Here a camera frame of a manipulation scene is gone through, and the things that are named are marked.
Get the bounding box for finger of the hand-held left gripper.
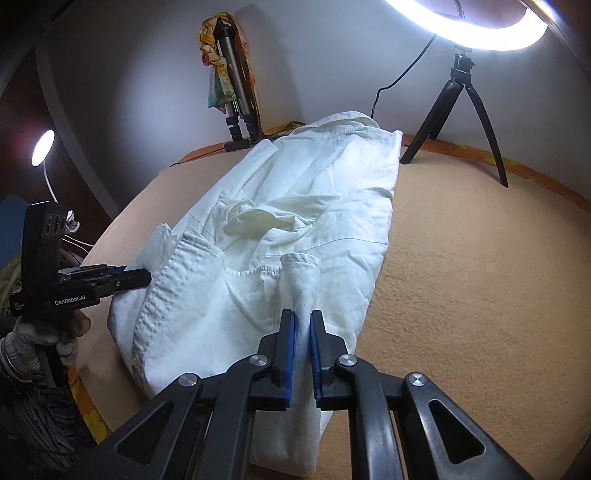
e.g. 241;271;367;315
98;270;153;293
59;264;123;278

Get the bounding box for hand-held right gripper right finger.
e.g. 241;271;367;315
309;310;532;480

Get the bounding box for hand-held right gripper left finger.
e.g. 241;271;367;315
69;309;296;480

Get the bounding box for white shirt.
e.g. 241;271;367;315
107;110;403;478

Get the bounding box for person's left forearm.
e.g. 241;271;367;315
0;364;33;407

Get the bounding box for person's left hand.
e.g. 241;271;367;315
0;310;92;371

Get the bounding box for blue chair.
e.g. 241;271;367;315
0;196;29;252

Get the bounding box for white gooseneck clip lamp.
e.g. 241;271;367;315
30;129;83;234

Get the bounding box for dark striped clothing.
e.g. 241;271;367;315
0;385;95;464

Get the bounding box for beige blanket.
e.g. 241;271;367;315
76;138;591;480

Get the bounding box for colourful patterned scarf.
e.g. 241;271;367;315
198;14;259;112

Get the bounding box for black mini tripod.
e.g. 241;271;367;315
399;44;510;189

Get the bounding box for white cables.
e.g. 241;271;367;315
59;234;96;260

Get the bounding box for silver camera tripod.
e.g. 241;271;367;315
213;18;260;151

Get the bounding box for black power cable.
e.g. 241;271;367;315
371;32;437;121

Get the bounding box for white ring light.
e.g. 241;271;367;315
382;0;551;52

